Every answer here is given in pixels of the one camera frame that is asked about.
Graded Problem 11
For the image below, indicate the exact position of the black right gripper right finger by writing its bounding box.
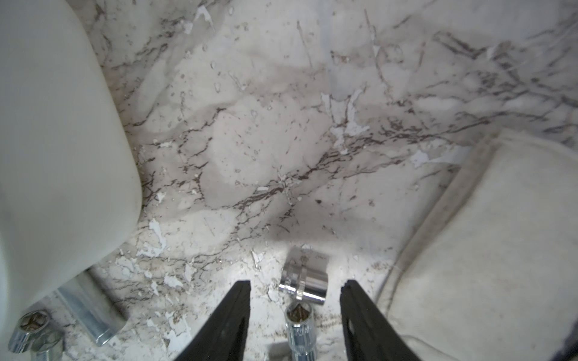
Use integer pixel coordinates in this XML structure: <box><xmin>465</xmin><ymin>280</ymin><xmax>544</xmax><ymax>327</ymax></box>
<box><xmin>340</xmin><ymin>280</ymin><xmax>419</xmax><ymax>361</ymax></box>

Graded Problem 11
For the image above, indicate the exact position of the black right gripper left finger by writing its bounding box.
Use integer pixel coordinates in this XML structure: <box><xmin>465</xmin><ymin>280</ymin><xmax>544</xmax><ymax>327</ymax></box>
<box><xmin>176</xmin><ymin>281</ymin><xmax>251</xmax><ymax>361</ymax></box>

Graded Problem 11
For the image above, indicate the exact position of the chrome socket with knurled band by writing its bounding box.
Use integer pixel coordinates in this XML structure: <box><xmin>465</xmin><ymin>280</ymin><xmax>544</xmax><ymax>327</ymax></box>
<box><xmin>284</xmin><ymin>301</ymin><xmax>317</xmax><ymax>361</ymax></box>

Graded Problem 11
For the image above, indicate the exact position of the short chrome socket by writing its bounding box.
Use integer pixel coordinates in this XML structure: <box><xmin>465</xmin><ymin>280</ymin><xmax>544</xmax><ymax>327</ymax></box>
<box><xmin>278</xmin><ymin>248</ymin><xmax>329</xmax><ymax>305</ymax></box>

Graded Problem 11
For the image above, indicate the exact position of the long chrome hex socket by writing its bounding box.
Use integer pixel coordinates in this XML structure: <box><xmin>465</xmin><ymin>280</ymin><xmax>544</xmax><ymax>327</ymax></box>
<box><xmin>56</xmin><ymin>271</ymin><xmax>126</xmax><ymax>347</ymax></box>

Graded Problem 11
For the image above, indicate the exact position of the small chrome socket beside pair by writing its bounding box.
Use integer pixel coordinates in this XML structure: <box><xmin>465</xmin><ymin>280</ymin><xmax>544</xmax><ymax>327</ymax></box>
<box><xmin>30</xmin><ymin>330</ymin><xmax>64</xmax><ymax>361</ymax></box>

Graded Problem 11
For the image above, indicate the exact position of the small chrome socket pair left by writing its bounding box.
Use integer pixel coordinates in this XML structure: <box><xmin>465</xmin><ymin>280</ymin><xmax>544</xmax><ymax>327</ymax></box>
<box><xmin>8</xmin><ymin>310</ymin><xmax>51</xmax><ymax>353</ymax></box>

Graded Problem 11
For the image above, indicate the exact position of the white plastic storage box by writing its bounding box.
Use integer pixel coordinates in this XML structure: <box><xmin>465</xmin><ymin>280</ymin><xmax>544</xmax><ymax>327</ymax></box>
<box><xmin>1</xmin><ymin>1</ymin><xmax>142</xmax><ymax>347</ymax></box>

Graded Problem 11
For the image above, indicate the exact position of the beige work glove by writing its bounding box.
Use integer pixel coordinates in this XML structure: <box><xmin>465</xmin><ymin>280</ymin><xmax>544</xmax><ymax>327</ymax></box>
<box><xmin>378</xmin><ymin>129</ymin><xmax>577</xmax><ymax>360</ymax></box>

